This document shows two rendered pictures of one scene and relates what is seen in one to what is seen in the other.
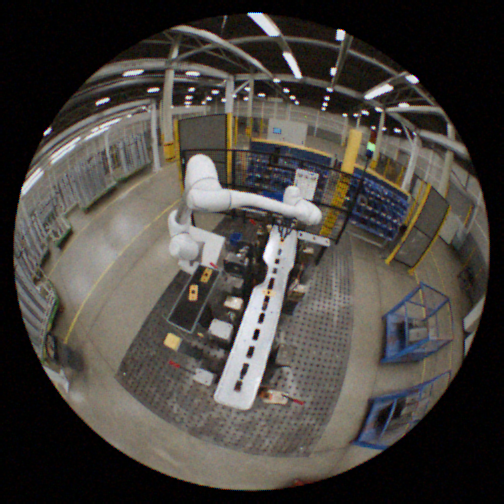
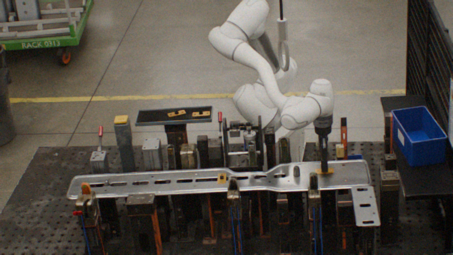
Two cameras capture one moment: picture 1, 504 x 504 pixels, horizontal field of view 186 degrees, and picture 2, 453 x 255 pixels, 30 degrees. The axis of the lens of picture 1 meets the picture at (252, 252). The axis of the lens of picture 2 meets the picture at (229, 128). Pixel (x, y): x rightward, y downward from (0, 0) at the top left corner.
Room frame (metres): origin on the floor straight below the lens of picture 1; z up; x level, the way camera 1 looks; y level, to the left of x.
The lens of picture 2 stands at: (0.08, -3.39, 3.12)
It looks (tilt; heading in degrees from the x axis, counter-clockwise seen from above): 29 degrees down; 82
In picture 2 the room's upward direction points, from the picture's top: 5 degrees counter-clockwise
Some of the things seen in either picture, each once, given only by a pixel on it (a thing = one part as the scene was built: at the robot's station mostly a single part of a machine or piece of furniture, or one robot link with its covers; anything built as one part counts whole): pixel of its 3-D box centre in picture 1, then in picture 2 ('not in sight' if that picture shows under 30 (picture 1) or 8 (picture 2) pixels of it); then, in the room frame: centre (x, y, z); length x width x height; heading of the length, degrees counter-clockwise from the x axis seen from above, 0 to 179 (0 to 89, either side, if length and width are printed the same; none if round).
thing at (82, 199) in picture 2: (271, 393); (92, 230); (-0.11, -0.17, 0.88); 0.15 x 0.11 x 0.36; 77
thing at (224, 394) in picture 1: (269, 296); (217, 180); (0.48, -0.12, 1.00); 1.38 x 0.22 x 0.02; 167
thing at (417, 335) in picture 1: (421, 329); not in sight; (0.07, -2.52, 0.47); 1.20 x 0.80 x 0.95; 72
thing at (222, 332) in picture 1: (224, 338); (156, 179); (0.22, 0.12, 0.90); 0.13 x 0.10 x 0.41; 77
